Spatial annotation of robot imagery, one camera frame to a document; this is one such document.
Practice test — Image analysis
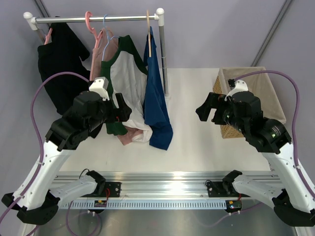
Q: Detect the slotted cable duct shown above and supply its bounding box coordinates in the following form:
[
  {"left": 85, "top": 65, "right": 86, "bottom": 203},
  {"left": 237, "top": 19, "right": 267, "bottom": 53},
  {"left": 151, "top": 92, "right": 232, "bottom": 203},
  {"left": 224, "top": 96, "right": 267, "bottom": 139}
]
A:
[{"left": 61, "top": 199, "right": 227, "bottom": 210}]

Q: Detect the metal clothes rack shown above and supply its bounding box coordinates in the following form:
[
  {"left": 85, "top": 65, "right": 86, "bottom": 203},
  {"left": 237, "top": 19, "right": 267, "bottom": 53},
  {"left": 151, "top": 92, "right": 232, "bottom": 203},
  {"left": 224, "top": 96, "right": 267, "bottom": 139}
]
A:
[{"left": 23, "top": 8, "right": 169, "bottom": 97}]

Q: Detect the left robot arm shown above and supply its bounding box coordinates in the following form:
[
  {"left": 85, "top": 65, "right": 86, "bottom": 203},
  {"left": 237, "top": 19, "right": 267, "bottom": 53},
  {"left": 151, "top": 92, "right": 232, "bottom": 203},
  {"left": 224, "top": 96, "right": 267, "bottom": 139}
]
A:
[{"left": 1, "top": 91, "right": 132, "bottom": 226}]

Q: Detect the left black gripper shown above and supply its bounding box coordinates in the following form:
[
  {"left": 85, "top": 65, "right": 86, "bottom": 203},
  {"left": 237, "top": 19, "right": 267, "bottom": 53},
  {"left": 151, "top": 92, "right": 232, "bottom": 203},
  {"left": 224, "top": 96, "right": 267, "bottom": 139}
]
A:
[{"left": 86, "top": 92, "right": 131, "bottom": 132}]

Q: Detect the green and white shirt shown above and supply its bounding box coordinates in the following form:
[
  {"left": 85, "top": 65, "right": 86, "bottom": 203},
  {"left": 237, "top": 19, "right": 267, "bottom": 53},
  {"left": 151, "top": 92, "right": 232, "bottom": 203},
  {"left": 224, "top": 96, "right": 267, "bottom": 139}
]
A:
[{"left": 100, "top": 35, "right": 153, "bottom": 142}]

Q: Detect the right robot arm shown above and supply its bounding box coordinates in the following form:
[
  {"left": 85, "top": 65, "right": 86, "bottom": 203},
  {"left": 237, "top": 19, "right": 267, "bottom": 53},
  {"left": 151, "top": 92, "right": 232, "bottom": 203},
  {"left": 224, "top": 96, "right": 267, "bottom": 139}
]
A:
[{"left": 195, "top": 91, "right": 315, "bottom": 227}]

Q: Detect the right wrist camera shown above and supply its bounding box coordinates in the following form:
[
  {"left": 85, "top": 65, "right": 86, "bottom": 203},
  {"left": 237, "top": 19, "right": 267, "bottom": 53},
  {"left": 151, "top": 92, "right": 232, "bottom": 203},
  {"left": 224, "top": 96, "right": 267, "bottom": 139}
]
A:
[{"left": 224, "top": 79, "right": 249, "bottom": 101}]

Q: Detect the aluminium mounting rail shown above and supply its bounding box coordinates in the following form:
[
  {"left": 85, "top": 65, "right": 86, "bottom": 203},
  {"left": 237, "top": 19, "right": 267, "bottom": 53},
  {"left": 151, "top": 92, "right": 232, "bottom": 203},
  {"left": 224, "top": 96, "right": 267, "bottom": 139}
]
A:
[{"left": 51, "top": 171, "right": 283, "bottom": 200}]

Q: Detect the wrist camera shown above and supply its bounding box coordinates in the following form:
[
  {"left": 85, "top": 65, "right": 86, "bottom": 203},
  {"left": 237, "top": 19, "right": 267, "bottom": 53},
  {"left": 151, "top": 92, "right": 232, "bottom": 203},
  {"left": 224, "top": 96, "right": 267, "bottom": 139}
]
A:
[
  {"left": 89, "top": 77, "right": 110, "bottom": 101},
  {"left": 224, "top": 79, "right": 249, "bottom": 101}
]

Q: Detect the pink shirt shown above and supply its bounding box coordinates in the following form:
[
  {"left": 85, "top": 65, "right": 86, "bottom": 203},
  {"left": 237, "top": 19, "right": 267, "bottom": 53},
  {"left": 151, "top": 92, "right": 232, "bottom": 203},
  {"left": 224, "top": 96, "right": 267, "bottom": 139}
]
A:
[{"left": 90, "top": 28, "right": 143, "bottom": 146}]

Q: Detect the pink hanger under black shirt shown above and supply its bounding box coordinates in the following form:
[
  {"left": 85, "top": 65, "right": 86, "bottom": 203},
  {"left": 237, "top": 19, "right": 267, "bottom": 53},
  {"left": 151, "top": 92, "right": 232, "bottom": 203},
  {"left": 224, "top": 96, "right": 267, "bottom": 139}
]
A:
[{"left": 44, "top": 27, "right": 53, "bottom": 45}]

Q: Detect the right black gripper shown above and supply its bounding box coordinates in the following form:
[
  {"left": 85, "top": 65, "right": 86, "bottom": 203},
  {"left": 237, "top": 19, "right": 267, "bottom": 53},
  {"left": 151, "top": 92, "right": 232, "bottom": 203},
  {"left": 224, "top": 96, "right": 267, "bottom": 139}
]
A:
[{"left": 195, "top": 91, "right": 249, "bottom": 135}]

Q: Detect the blue t shirt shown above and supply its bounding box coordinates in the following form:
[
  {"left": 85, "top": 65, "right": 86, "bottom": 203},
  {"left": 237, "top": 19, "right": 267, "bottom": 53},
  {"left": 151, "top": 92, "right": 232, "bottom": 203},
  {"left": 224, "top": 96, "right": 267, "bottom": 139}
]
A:
[{"left": 143, "top": 29, "right": 173, "bottom": 150}]

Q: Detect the wooden hanger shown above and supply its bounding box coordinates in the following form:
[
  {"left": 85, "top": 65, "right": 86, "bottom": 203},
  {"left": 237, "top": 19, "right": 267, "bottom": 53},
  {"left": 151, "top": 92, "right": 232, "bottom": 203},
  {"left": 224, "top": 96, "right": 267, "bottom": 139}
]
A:
[{"left": 146, "top": 9, "right": 152, "bottom": 57}]

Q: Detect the black t shirt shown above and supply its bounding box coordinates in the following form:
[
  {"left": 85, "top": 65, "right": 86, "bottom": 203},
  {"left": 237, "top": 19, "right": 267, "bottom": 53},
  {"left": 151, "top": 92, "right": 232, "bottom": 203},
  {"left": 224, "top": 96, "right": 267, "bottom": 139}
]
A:
[{"left": 37, "top": 23, "right": 90, "bottom": 115}]

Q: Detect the light blue wire hanger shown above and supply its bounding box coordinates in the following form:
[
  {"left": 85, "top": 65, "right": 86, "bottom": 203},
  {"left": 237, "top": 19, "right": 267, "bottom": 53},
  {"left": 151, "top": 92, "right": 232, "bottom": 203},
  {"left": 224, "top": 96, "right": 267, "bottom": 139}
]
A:
[{"left": 102, "top": 14, "right": 119, "bottom": 61}]

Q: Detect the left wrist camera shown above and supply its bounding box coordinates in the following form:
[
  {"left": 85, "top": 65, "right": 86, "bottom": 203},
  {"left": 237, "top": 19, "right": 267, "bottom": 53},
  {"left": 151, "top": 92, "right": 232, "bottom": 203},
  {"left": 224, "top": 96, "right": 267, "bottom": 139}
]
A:
[{"left": 89, "top": 77, "right": 110, "bottom": 101}]

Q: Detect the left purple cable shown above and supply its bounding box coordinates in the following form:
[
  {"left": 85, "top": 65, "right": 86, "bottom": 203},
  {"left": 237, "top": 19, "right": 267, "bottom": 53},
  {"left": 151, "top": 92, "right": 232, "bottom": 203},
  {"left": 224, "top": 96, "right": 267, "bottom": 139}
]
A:
[{"left": 0, "top": 71, "right": 90, "bottom": 223}]

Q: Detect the wicker basket with liner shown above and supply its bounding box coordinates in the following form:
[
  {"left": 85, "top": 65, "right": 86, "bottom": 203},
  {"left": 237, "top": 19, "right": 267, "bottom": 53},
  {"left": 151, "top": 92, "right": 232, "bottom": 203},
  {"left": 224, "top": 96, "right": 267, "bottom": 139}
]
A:
[{"left": 213, "top": 67, "right": 286, "bottom": 139}]

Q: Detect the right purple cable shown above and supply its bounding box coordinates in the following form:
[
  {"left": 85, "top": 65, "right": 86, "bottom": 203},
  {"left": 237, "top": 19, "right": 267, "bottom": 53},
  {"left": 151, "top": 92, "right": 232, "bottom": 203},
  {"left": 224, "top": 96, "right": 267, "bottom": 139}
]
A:
[{"left": 233, "top": 70, "right": 315, "bottom": 197}]

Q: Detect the purple cable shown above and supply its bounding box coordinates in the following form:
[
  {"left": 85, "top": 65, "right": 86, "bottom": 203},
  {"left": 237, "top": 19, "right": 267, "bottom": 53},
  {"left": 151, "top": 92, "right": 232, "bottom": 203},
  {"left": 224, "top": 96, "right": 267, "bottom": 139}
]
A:
[
  {"left": 233, "top": 70, "right": 315, "bottom": 197},
  {"left": 0, "top": 71, "right": 90, "bottom": 223}
]

